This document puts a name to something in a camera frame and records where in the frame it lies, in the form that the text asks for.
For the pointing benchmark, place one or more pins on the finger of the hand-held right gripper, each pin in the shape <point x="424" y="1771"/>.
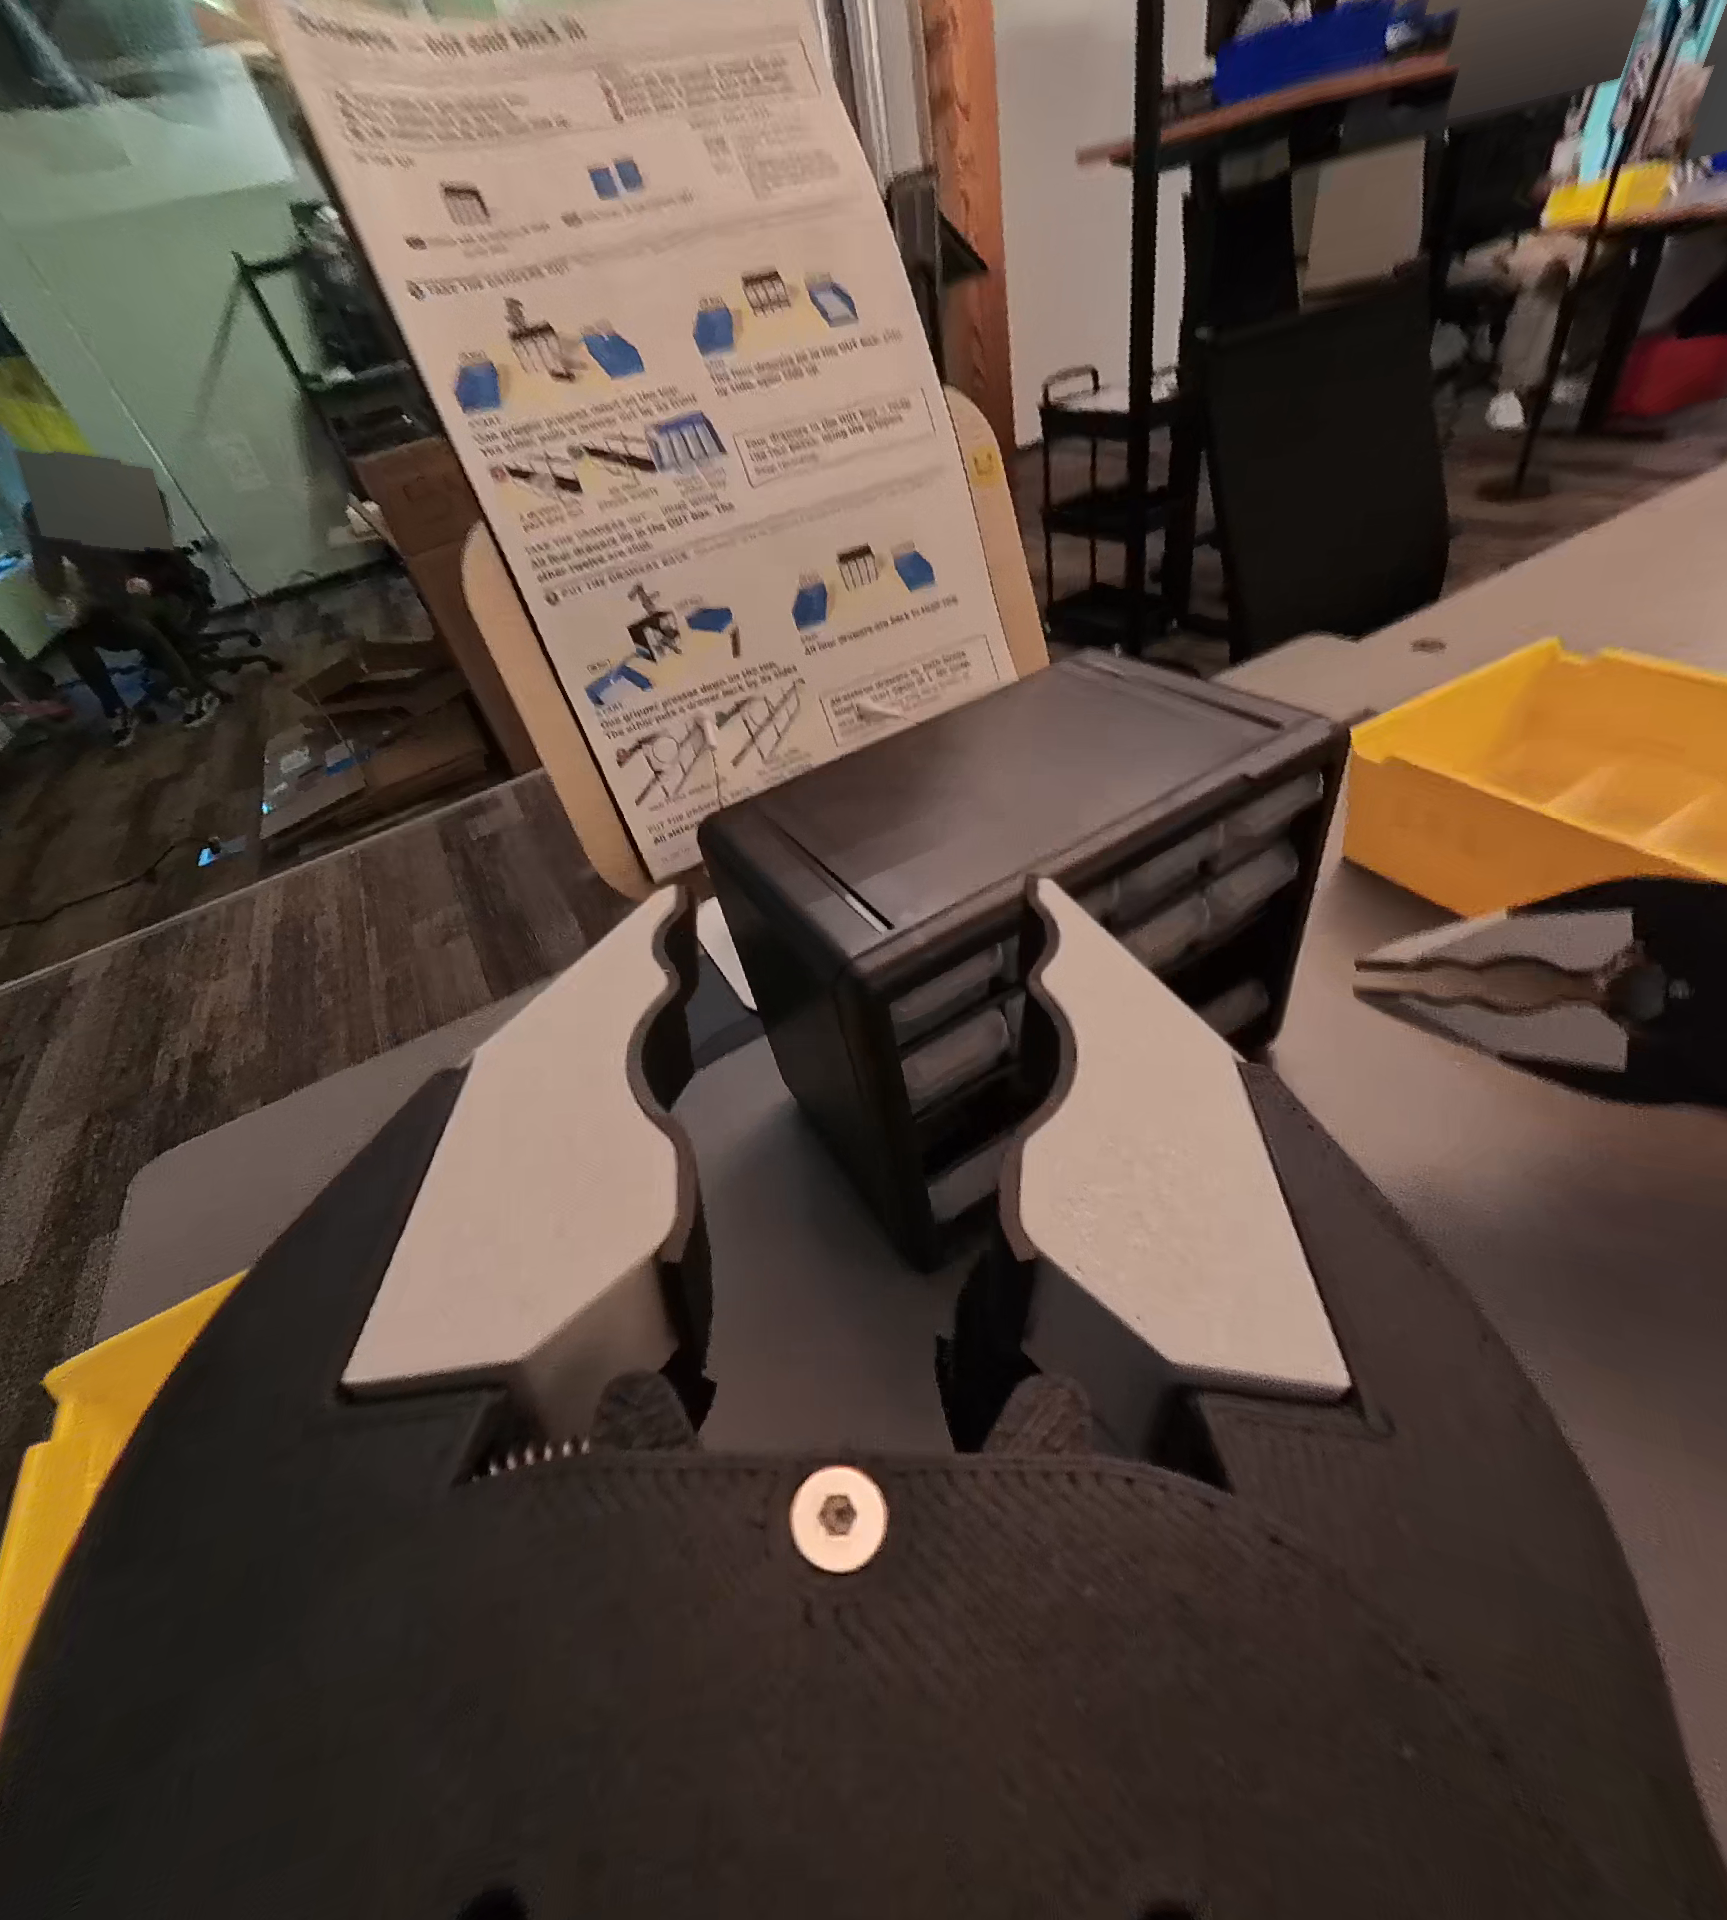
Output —
<point x="1510" y="946"/>
<point x="1537" y="1026"/>

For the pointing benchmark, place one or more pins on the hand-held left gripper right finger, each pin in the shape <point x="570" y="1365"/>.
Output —
<point x="1178" y="1200"/>

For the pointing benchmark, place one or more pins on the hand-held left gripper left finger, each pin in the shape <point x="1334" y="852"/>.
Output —
<point x="533" y="1186"/>

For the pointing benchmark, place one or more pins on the yellow plastic bin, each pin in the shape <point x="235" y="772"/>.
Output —
<point x="38" y="1501"/>
<point x="1420" y="811"/>

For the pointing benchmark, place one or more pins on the set of clear cabinet drawers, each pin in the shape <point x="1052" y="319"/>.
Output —
<point x="1178" y="900"/>

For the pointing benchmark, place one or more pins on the black drawer cabinet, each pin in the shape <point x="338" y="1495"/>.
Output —
<point x="1013" y="767"/>

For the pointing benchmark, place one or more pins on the black office chair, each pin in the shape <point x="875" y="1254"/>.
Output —
<point x="1328" y="448"/>

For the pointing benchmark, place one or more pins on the black rolling cart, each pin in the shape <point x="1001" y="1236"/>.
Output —
<point x="1102" y="517"/>

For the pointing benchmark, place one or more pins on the red storage bin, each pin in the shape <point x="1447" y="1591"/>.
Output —
<point x="1688" y="375"/>

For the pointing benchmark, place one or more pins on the yellow storage tray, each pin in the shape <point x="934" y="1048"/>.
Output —
<point x="1614" y="193"/>

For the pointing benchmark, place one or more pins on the printed instruction sheet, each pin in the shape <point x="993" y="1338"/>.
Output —
<point x="623" y="375"/>

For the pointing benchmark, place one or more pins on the black shelf rack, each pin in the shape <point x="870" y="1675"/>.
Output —
<point x="310" y="345"/>

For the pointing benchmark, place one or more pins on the wooden standing desk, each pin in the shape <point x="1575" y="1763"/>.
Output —
<point x="1254" y="113"/>

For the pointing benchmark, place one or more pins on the blue storage bin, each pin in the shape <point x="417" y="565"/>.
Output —
<point x="1314" y="53"/>

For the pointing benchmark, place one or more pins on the wooden pillar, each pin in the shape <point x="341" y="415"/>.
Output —
<point x="968" y="181"/>

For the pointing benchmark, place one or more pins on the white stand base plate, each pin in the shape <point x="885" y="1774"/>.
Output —
<point x="725" y="959"/>

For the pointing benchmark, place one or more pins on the yellow wall poster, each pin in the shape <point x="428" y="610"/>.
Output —
<point x="23" y="404"/>

